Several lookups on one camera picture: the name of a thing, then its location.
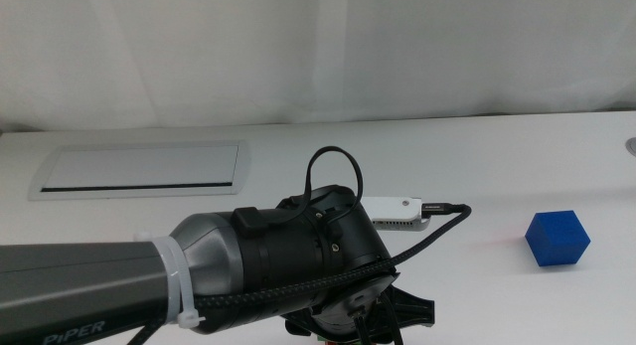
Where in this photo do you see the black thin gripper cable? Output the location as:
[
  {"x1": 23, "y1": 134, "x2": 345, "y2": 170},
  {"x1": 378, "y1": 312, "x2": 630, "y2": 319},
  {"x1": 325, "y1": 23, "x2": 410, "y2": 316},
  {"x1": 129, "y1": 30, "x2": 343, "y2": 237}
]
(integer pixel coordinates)
[{"x1": 353, "y1": 292, "x2": 404, "y2": 345}]

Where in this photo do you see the blue cube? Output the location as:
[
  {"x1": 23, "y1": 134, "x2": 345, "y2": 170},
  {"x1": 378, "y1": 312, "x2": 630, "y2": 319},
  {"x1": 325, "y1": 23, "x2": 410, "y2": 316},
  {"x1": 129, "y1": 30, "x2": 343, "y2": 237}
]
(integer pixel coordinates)
[{"x1": 525, "y1": 210, "x2": 592, "y2": 267}]

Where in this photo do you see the white curtain backdrop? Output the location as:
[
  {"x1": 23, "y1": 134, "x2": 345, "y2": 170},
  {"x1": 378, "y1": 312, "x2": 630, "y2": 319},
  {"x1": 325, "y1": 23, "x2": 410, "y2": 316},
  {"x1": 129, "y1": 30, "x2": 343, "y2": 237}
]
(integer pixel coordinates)
[{"x1": 0, "y1": 0, "x2": 636, "y2": 133}]

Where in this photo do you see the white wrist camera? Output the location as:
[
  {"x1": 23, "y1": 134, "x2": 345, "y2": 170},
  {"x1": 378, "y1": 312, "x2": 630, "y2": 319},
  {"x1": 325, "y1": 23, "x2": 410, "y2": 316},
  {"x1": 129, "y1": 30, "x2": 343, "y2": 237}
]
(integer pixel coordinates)
[{"x1": 360, "y1": 196, "x2": 431, "y2": 233}]

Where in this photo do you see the black thin loop cable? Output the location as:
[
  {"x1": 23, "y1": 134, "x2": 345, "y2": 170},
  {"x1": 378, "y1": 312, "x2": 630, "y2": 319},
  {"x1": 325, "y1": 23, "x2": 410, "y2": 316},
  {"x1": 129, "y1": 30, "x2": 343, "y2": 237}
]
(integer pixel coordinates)
[{"x1": 296, "y1": 145, "x2": 365, "y2": 237}]

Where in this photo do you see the silver table cable hatch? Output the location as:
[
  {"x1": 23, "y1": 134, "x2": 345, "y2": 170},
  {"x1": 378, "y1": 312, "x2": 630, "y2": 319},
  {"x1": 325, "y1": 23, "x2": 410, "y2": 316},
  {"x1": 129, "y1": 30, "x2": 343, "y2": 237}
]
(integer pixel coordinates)
[{"x1": 28, "y1": 139, "x2": 252, "y2": 202}]

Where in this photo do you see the white zip tie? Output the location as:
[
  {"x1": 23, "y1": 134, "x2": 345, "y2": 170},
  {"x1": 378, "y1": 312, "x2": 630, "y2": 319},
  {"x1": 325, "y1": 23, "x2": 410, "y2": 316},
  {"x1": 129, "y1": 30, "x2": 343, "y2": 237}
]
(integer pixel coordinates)
[{"x1": 133, "y1": 230, "x2": 206, "y2": 330}]

